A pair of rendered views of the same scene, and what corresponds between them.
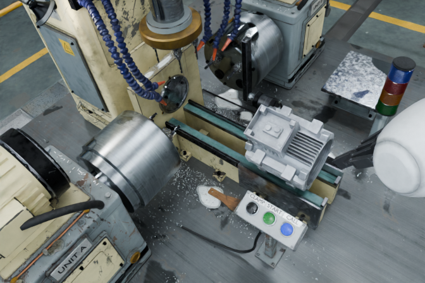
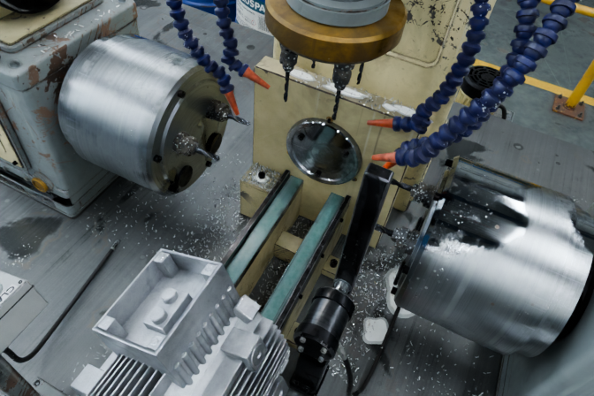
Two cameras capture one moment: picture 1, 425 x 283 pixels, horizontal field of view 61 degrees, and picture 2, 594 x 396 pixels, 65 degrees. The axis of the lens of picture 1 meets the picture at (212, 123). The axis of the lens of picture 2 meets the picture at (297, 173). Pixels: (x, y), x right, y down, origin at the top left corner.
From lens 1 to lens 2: 0.85 m
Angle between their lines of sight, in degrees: 44
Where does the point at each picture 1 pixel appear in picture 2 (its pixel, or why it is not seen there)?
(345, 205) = not seen: outside the picture
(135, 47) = not seen: hidden behind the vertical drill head
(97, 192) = (25, 54)
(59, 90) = not seen: hidden behind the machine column
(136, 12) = not seen: outside the picture
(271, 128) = (165, 301)
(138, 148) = (117, 87)
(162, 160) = (118, 136)
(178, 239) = (91, 249)
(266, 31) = (523, 268)
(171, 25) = not seen: outside the picture
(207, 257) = (51, 297)
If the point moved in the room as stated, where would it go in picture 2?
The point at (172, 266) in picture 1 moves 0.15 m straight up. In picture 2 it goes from (46, 248) to (19, 201)
